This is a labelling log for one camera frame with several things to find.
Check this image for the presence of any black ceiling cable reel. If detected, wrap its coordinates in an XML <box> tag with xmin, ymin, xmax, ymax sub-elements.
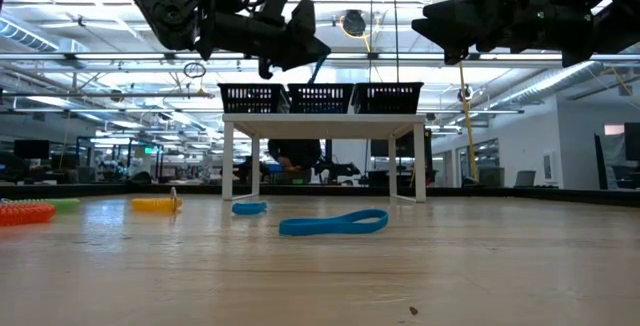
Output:
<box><xmin>341</xmin><ymin>9</ymin><xmax>369</xmax><ymax>39</ymax></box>

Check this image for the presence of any white perforated metal shelf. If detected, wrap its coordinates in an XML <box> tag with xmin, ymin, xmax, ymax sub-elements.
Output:
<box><xmin>221</xmin><ymin>112</ymin><xmax>428</xmax><ymax>204</ymax></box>

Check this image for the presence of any yellow coil keychain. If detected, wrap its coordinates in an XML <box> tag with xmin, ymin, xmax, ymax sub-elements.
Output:
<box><xmin>130</xmin><ymin>186</ymin><xmax>184</xmax><ymax>214</ymax></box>

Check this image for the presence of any blue rubber band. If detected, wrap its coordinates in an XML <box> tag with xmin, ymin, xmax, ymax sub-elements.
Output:
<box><xmin>278</xmin><ymin>208</ymin><xmax>390</xmax><ymax>238</ymax></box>
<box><xmin>231</xmin><ymin>201</ymin><xmax>268</xmax><ymax>217</ymax></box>
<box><xmin>308</xmin><ymin>54</ymin><xmax>330</xmax><ymax>86</ymax></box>

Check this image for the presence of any thick black cable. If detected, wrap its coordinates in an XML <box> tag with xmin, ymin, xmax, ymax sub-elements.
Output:
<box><xmin>391</xmin><ymin>0</ymin><xmax>400</xmax><ymax>85</ymax></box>

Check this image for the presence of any yellow cable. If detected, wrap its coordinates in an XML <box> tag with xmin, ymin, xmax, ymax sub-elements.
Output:
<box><xmin>448</xmin><ymin>0</ymin><xmax>480</xmax><ymax>183</ymax></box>

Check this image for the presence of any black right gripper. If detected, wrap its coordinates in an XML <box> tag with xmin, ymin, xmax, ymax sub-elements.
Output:
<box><xmin>411</xmin><ymin>0</ymin><xmax>609</xmax><ymax>67</ymax></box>

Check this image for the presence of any black monitor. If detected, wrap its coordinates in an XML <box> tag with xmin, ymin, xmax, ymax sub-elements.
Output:
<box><xmin>623</xmin><ymin>121</ymin><xmax>640</xmax><ymax>163</ymax></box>
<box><xmin>13</xmin><ymin>138</ymin><xmax>52</xmax><ymax>162</ymax></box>

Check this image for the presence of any green coil keychain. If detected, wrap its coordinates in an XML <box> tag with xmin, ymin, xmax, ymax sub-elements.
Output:
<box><xmin>2</xmin><ymin>197</ymin><xmax>81</xmax><ymax>213</ymax></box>

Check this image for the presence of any grey laptop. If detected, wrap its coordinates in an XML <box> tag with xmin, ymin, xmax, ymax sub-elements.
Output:
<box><xmin>513</xmin><ymin>169</ymin><xmax>538</xmax><ymax>189</ymax></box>

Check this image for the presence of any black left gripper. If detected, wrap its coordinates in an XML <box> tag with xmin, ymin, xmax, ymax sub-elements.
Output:
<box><xmin>249</xmin><ymin>0</ymin><xmax>332</xmax><ymax>71</ymax></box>

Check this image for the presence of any person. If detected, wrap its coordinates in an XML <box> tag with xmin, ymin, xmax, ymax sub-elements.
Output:
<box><xmin>266</xmin><ymin>138</ymin><xmax>324</xmax><ymax>173</ymax></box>

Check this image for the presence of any red coil keychain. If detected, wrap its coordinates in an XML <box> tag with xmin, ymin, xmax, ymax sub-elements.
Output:
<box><xmin>0</xmin><ymin>203</ymin><xmax>57</xmax><ymax>228</ymax></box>

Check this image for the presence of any black aluminium table frame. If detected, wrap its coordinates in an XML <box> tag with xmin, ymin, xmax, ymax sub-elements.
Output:
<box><xmin>0</xmin><ymin>180</ymin><xmax>640</xmax><ymax>208</ymax></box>

